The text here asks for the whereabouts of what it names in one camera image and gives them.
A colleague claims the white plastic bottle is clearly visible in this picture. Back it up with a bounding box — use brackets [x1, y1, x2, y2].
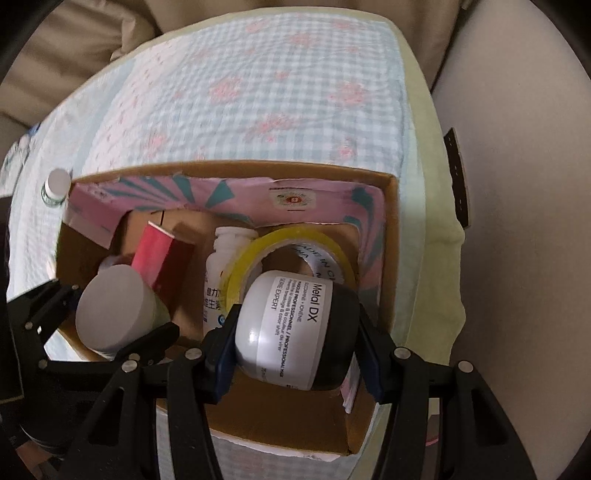
[203, 226, 259, 340]

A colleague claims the black strap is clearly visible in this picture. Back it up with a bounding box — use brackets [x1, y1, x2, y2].
[443, 128, 474, 229]

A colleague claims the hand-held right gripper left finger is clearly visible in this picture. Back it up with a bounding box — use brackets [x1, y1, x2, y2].
[60, 302, 243, 480]

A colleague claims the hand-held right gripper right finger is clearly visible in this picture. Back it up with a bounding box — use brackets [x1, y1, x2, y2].
[353, 302, 539, 480]

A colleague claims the red box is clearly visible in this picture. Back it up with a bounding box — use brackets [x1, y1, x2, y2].
[130, 220, 195, 296]

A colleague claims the beige curtain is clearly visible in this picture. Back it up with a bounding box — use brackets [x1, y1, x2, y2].
[143, 0, 476, 88]
[0, 0, 160, 153]

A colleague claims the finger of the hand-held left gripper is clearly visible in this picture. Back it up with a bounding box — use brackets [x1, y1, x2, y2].
[39, 322, 181, 376]
[7, 281, 81, 334]

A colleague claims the white round container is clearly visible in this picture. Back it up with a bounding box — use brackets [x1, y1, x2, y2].
[75, 256, 171, 360]

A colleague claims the patterned pink cardboard box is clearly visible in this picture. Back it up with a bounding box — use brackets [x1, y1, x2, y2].
[55, 159, 400, 462]

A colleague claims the black and white jar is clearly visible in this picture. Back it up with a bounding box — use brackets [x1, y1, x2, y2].
[235, 270, 360, 393]

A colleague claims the yellow tape roll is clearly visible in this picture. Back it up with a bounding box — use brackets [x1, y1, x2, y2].
[221, 224, 358, 319]

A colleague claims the small white capped bottle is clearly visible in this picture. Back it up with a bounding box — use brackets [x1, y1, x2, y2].
[42, 168, 71, 206]

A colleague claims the pale green mattress cover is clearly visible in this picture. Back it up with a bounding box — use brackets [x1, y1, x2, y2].
[161, 18, 467, 370]

